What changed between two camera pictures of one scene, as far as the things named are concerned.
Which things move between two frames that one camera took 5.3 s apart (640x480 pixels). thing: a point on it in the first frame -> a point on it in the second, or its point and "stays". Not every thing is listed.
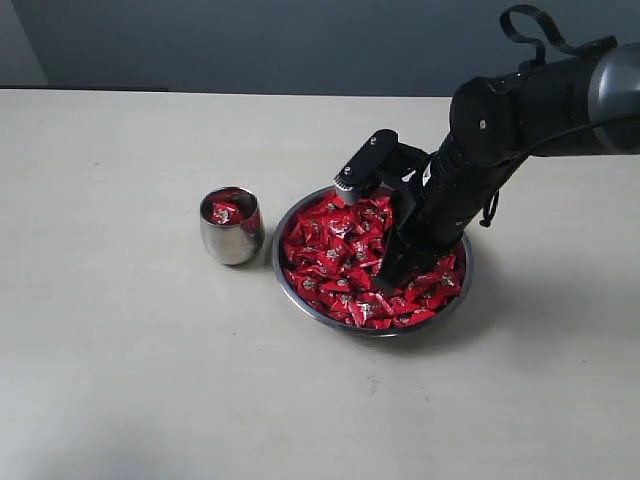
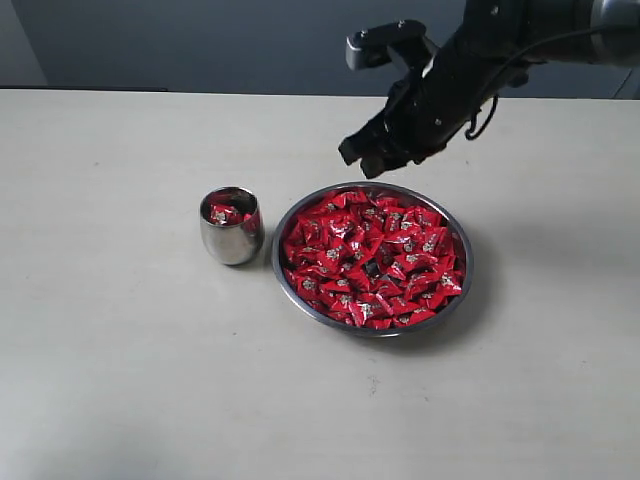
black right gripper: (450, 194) -> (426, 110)
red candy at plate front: (368, 314) stays
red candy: (227, 213) stays
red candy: (312, 229) stays
